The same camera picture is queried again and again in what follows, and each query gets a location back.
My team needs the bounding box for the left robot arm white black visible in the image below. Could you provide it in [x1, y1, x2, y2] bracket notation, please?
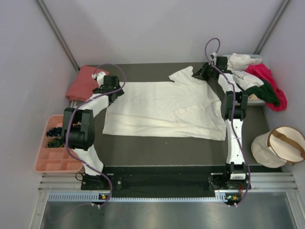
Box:
[61, 75, 124, 189]

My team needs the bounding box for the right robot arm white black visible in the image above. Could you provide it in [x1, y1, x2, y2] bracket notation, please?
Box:
[193, 53, 248, 189]

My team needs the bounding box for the folded salmon pink t shirt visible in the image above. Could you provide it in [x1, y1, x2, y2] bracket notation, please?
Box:
[65, 65, 99, 102]

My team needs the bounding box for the cream t shirt in basket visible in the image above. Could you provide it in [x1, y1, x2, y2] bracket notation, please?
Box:
[227, 53, 263, 71]

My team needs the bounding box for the tan garment in basket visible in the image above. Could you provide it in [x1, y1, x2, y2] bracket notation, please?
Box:
[248, 94, 260, 101]

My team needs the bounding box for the magenta pink t shirt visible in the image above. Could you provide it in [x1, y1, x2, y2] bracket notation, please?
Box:
[245, 63, 288, 112]

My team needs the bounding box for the grey plastic laundry basket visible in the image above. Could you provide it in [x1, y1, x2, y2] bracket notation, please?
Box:
[224, 54, 266, 105]

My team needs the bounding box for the white and green t shirt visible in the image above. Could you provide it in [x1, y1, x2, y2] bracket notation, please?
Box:
[232, 71, 280, 106]

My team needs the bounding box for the rolled dark patterned sock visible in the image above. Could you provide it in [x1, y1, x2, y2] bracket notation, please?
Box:
[47, 137, 65, 148]
[46, 127, 62, 137]

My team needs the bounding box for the pink compartment organizer tray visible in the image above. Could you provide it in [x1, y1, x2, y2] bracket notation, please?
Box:
[34, 114, 83, 174]

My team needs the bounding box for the beige canvas round bag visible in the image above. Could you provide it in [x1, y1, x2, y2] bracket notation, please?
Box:
[251, 126, 305, 168]

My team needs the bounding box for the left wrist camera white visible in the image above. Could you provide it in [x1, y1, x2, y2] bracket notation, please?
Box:
[91, 71, 108, 87]

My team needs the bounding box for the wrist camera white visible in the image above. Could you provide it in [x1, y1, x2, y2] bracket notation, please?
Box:
[210, 52, 217, 60]
[91, 71, 108, 87]

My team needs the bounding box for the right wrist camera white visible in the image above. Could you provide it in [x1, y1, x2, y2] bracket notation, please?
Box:
[210, 52, 217, 60]

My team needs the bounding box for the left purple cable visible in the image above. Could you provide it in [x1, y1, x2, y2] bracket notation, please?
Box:
[64, 63, 127, 206]

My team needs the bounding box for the purple cable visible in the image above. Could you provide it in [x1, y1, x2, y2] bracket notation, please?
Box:
[64, 63, 127, 206]
[204, 37, 252, 208]

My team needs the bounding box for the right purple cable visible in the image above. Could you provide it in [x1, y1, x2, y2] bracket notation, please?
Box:
[204, 37, 252, 208]

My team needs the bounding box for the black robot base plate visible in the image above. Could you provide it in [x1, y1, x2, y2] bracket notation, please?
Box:
[81, 166, 249, 198]

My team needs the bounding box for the grey slotted cable duct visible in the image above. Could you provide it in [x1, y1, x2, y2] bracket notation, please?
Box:
[47, 189, 248, 203]

